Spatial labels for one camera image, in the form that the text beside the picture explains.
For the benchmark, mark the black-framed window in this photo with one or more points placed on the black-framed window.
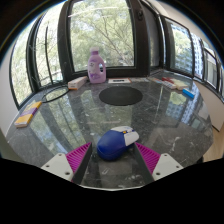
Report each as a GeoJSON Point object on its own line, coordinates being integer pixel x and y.
{"type": "Point", "coordinates": [103, 30]}
{"type": "Point", "coordinates": [23, 66]}
{"type": "Point", "coordinates": [181, 46]}

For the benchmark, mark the orange and white carton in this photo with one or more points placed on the orange and white carton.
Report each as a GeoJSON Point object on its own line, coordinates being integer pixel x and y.
{"type": "Point", "coordinates": [77, 83]}

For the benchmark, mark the white card with orange border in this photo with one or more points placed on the white card with orange border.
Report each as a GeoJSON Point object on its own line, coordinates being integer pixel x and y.
{"type": "Point", "coordinates": [119, 80]}

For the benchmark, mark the white book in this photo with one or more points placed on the white book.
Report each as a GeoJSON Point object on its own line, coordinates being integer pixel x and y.
{"type": "Point", "coordinates": [170, 85]}

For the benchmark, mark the red book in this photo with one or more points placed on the red book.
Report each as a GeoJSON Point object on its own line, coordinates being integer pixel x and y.
{"type": "Point", "coordinates": [167, 80]}

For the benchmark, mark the blue book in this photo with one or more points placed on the blue book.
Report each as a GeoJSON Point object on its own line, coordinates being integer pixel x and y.
{"type": "Point", "coordinates": [188, 93]}

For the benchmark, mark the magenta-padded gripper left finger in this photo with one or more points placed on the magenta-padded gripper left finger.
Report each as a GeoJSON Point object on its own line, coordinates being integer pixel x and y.
{"type": "Point", "coordinates": [56, 165]}

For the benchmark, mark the round black mouse pad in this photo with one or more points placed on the round black mouse pad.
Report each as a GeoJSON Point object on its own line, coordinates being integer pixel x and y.
{"type": "Point", "coordinates": [120, 96]}

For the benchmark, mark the printed leaflet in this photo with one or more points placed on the printed leaflet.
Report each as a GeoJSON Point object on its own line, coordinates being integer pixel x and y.
{"type": "Point", "coordinates": [140, 80]}

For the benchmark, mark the yellow and purple book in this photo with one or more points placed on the yellow and purple book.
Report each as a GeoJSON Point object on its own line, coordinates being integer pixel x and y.
{"type": "Point", "coordinates": [27, 115]}

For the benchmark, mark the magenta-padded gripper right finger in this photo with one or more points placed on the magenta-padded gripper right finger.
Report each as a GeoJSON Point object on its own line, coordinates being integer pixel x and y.
{"type": "Point", "coordinates": [166, 165]}

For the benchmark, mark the purple detergent bottle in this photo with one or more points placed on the purple detergent bottle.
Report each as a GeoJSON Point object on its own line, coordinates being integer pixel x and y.
{"type": "Point", "coordinates": [96, 68]}

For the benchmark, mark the beige book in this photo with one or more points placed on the beige book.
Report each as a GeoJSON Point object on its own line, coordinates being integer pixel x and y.
{"type": "Point", "coordinates": [180, 85]}

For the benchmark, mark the blue and white computer mouse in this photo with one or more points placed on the blue and white computer mouse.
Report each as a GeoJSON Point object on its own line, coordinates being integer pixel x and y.
{"type": "Point", "coordinates": [111, 146]}

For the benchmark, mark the colourful flat book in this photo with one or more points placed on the colourful flat book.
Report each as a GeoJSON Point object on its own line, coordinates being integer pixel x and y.
{"type": "Point", "coordinates": [156, 80]}

